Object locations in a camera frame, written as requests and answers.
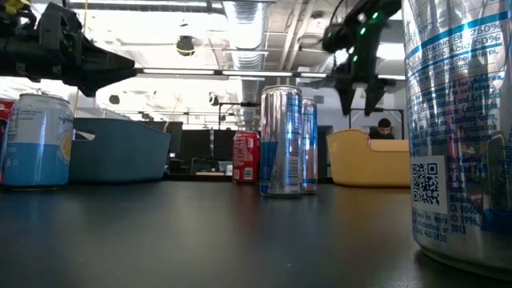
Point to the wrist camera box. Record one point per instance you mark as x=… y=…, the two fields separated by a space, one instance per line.
x=335 y=38
x=60 y=24

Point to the long ceiling light strip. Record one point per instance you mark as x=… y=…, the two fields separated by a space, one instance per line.
x=256 y=73

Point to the grey wall vent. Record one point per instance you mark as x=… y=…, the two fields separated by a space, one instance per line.
x=318 y=99

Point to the slim silver blue energy can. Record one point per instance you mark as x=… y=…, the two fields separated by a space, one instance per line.
x=280 y=140
x=310 y=152
x=460 y=120

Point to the person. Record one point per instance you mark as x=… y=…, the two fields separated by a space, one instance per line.
x=383 y=130

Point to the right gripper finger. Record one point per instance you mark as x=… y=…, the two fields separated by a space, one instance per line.
x=346 y=98
x=373 y=98

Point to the yellow tape piece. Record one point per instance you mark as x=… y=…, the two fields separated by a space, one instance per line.
x=16 y=6

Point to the white and blue soda can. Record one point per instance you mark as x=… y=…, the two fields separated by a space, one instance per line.
x=38 y=160

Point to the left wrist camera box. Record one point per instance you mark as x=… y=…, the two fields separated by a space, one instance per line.
x=60 y=24

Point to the black hanging dome camera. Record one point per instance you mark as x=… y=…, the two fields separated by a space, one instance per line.
x=185 y=46

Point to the yellow plastic bin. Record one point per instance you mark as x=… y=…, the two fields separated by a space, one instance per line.
x=360 y=164

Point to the blue plastic bin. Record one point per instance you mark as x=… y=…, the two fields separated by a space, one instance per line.
x=120 y=156

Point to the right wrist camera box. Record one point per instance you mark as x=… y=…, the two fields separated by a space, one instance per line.
x=335 y=38

